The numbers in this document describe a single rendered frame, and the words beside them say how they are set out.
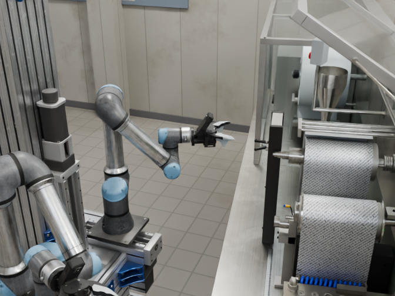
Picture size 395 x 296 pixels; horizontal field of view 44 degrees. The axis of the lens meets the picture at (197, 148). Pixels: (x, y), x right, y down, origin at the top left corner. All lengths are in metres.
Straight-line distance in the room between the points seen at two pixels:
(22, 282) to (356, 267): 1.15
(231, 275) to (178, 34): 3.57
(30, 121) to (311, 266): 1.13
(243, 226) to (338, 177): 0.57
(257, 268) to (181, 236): 1.71
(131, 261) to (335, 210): 1.09
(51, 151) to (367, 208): 1.16
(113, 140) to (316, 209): 1.03
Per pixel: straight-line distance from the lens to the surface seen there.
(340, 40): 1.27
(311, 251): 1.72
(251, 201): 2.39
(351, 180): 1.85
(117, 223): 2.30
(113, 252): 2.37
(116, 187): 2.25
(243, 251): 2.07
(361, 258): 1.74
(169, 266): 3.39
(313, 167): 1.81
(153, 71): 5.40
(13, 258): 1.82
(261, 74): 2.51
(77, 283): 1.45
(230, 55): 5.03
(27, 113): 1.89
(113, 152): 2.29
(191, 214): 3.88
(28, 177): 1.68
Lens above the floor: 2.19
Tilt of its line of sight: 27 degrees down
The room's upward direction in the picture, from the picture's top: straight up
